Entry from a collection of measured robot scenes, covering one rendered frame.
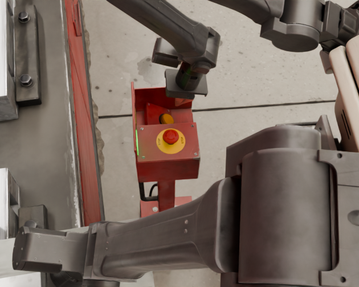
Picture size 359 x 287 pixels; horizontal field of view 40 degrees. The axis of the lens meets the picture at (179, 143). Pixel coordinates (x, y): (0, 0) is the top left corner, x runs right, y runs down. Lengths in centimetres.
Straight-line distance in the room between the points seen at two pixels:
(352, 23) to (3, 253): 71
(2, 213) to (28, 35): 50
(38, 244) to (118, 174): 143
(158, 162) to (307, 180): 94
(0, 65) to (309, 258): 99
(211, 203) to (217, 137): 182
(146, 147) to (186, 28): 37
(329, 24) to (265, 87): 148
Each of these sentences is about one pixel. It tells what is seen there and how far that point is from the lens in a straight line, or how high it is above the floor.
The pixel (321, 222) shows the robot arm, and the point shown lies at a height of 159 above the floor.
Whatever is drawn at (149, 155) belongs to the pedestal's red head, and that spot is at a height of 78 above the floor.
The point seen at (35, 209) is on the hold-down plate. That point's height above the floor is 90.
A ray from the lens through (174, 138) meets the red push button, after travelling 120.
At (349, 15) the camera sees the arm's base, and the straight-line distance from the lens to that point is 90.
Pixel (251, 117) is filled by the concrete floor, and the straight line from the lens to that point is 223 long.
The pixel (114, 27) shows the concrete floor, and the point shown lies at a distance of 253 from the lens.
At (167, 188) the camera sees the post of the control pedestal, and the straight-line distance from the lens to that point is 154.
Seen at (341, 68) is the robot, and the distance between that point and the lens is 73.
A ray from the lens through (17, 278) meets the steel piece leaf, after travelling 91.
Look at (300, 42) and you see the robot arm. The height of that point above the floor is 123.
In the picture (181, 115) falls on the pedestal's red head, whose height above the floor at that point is 70.
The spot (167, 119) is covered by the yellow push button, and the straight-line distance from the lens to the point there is 133.
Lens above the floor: 185
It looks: 60 degrees down
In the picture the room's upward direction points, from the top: 2 degrees clockwise
